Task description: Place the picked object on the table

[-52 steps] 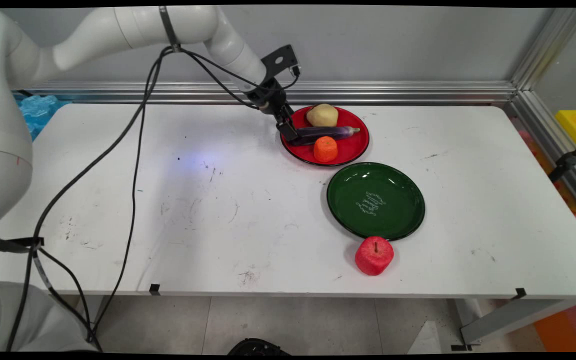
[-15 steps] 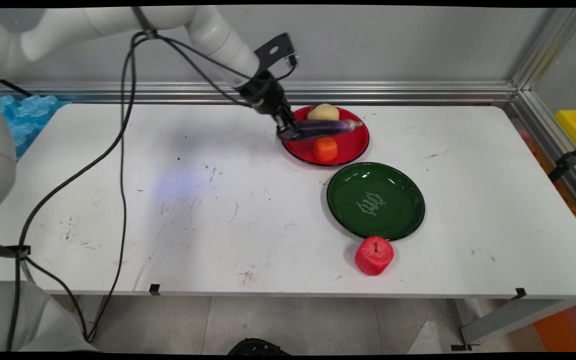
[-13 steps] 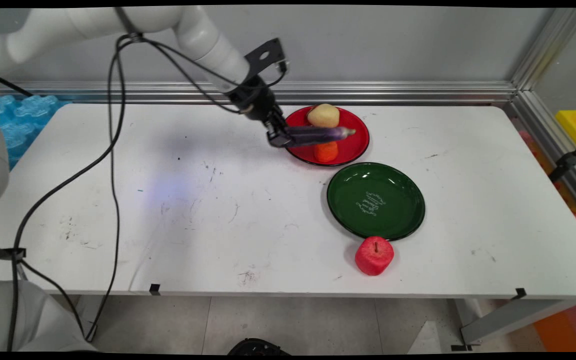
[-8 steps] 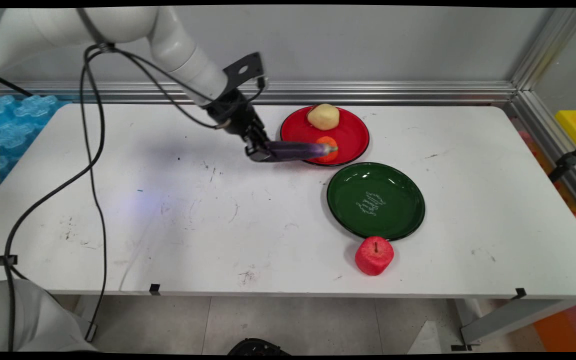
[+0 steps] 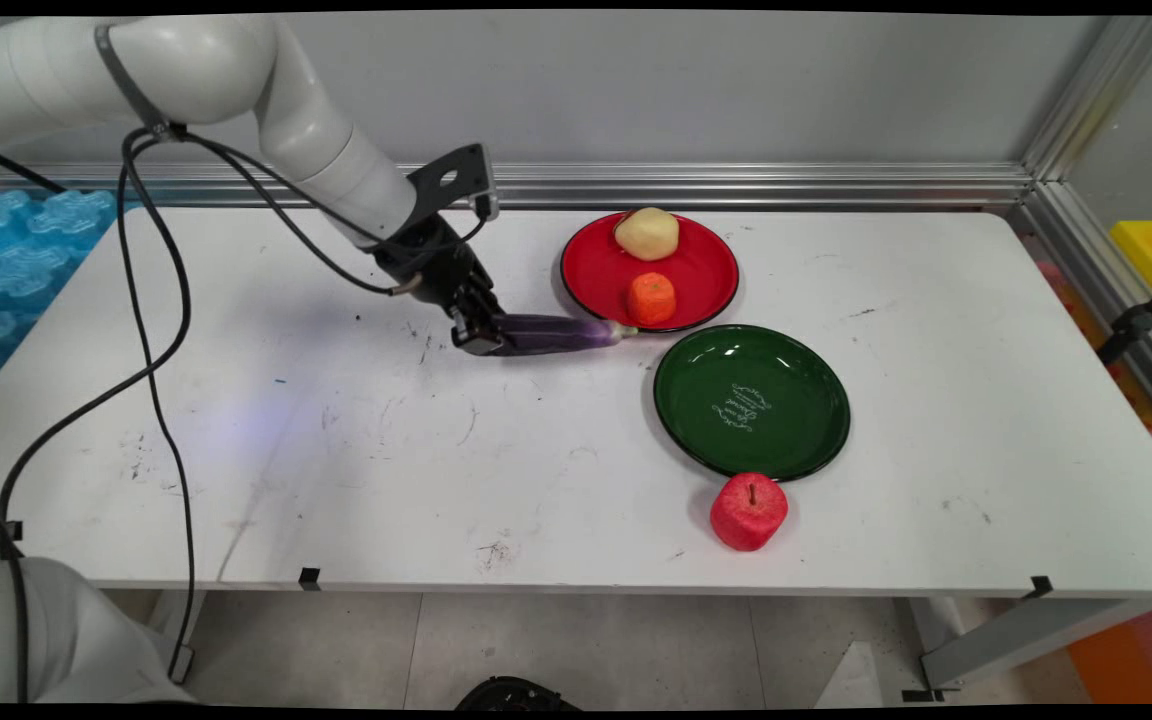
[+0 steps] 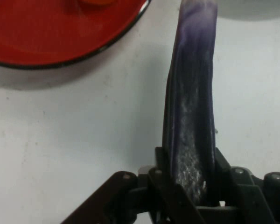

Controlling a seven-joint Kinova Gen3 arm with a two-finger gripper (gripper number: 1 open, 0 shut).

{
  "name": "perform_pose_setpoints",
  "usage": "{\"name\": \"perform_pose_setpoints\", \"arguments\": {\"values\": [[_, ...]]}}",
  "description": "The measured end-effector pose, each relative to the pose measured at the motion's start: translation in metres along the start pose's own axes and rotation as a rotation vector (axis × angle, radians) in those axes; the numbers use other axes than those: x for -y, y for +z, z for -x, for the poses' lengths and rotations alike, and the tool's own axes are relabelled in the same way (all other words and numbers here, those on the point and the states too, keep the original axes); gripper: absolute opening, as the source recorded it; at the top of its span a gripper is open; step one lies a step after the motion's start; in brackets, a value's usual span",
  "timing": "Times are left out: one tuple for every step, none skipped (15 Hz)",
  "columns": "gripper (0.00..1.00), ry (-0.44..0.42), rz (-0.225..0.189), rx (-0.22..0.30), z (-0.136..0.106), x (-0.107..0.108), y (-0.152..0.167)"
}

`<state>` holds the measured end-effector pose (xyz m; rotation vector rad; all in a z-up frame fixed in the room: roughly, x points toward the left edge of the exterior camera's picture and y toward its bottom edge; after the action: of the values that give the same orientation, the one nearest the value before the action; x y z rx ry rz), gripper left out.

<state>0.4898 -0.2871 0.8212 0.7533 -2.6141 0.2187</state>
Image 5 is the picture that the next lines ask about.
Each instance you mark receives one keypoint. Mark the black round floor object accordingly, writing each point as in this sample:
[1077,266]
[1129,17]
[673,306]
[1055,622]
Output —
[516,695]

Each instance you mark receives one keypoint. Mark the red toy apple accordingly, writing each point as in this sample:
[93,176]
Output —
[748,512]

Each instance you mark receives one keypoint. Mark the purple toy eggplant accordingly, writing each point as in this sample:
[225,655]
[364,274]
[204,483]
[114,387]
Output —
[561,334]

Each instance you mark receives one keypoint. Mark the beige toy potato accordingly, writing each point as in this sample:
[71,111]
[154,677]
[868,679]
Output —
[647,233]

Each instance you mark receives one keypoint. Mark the orange box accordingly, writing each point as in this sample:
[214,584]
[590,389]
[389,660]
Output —
[1136,655]

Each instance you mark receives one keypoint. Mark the blue foam floor mat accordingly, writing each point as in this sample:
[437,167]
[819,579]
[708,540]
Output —
[16,260]

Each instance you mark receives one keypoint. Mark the black table edge clip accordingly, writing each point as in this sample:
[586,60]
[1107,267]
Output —
[1041,586]
[309,578]

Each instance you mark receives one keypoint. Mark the red plate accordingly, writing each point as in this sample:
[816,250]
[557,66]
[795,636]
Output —
[596,270]

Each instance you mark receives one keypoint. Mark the horizontal aluminium frame rail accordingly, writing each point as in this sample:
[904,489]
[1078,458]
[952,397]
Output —
[736,185]

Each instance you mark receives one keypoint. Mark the white table leg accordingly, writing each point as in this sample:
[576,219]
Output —
[176,620]

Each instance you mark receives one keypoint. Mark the black stand pole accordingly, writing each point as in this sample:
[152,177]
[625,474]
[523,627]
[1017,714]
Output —
[1136,322]

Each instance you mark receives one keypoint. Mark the orange toy carrot piece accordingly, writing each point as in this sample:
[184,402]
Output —
[652,298]

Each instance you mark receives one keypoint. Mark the grey table leg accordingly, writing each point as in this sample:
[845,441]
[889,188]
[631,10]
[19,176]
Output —
[1016,640]

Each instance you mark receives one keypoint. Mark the green plate with white print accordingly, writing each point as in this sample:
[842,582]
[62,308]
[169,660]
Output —
[796,400]

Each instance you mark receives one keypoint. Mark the side aluminium frame rail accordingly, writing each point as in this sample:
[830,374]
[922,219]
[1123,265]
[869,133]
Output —
[1106,290]

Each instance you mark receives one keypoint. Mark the upright aluminium frame post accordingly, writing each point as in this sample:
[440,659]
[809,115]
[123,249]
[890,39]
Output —
[1096,100]

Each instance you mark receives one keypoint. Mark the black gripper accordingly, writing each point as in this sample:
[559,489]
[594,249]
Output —
[436,260]

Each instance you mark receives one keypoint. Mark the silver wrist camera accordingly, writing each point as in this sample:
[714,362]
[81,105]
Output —
[486,180]

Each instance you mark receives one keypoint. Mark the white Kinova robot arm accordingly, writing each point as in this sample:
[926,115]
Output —
[286,110]

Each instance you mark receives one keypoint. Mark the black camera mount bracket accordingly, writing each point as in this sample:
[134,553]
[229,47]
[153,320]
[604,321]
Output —
[441,190]

